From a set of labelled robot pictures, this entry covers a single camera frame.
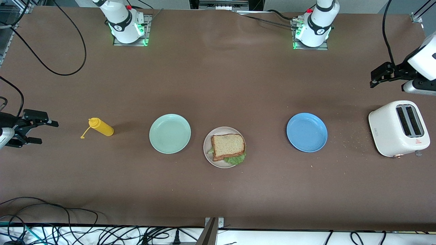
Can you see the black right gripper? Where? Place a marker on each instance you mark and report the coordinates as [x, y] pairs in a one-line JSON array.
[[7, 120]]

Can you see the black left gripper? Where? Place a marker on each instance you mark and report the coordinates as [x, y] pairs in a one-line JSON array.
[[401, 72]]

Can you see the yellow squeeze bottle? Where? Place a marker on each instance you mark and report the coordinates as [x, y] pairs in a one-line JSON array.
[[102, 127]]

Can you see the green lettuce leaf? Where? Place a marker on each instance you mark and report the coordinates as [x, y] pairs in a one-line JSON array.
[[235, 158]]

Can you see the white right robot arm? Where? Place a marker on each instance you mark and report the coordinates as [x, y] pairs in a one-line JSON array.
[[122, 20]]

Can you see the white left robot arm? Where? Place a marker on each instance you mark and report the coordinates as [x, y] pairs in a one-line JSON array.
[[318, 20]]

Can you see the blue plate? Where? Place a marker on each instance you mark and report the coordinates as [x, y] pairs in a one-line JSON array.
[[307, 132]]

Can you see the mint green plate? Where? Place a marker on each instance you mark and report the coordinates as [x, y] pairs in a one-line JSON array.
[[169, 133]]

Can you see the beige plate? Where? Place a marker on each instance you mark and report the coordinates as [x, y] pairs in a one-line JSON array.
[[209, 156]]

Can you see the white toaster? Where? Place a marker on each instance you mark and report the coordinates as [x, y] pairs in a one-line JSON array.
[[386, 131]]

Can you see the aluminium profile bar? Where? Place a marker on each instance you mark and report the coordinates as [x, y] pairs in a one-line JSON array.
[[416, 17]]

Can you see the brown table cover sheet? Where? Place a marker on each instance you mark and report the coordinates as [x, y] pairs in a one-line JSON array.
[[218, 85]]

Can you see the dark equipment rack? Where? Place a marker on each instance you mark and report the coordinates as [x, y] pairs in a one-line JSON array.
[[223, 4]]

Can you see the black power plug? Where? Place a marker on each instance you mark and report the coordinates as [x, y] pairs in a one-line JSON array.
[[176, 238]]

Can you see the aluminium table frame rail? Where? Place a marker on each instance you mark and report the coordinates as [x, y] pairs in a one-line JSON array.
[[10, 34]]

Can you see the grey metal table bracket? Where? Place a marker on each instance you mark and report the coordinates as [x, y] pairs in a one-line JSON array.
[[209, 234]]

